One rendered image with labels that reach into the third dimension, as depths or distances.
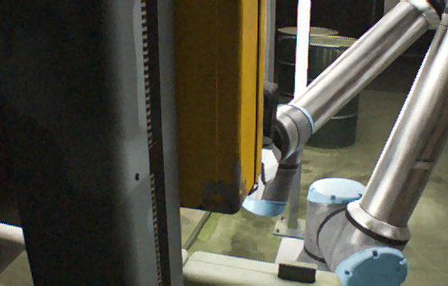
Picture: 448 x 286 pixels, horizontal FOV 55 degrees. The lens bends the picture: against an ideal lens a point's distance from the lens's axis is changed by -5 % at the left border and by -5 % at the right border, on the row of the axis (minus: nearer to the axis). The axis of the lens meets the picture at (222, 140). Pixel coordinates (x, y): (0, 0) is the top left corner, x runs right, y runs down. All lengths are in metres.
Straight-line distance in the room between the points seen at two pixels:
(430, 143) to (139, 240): 0.79
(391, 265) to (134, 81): 0.87
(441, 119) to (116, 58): 0.81
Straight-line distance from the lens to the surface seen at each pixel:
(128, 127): 0.17
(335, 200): 1.10
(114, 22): 0.16
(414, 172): 0.95
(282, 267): 0.43
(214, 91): 0.21
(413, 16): 1.03
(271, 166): 0.59
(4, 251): 1.82
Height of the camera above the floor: 1.41
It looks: 21 degrees down
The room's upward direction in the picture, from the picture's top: straight up
